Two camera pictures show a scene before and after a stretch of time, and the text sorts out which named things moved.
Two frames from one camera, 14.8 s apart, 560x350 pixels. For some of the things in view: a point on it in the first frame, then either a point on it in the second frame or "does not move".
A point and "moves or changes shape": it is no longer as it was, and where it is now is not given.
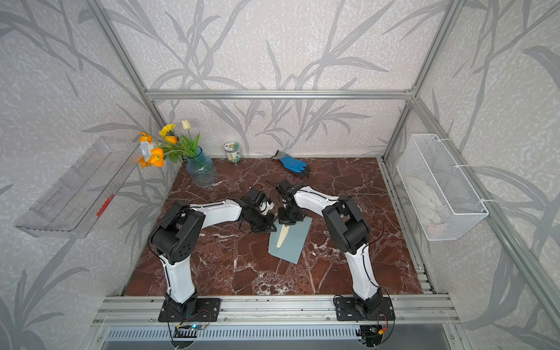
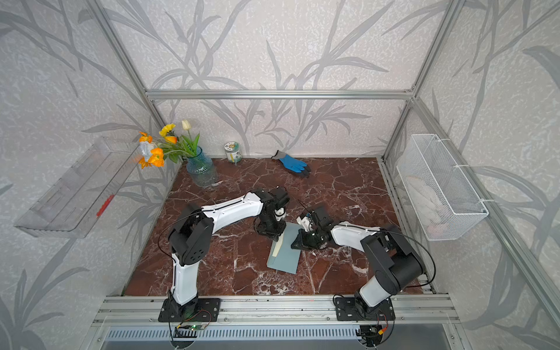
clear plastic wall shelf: [76, 203] does not move
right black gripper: [284, 222] to [300, 238]
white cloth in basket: [429, 204] does not move
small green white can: [233, 154] does not move
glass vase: [201, 169] does not move
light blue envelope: [294, 242] moves or changes shape
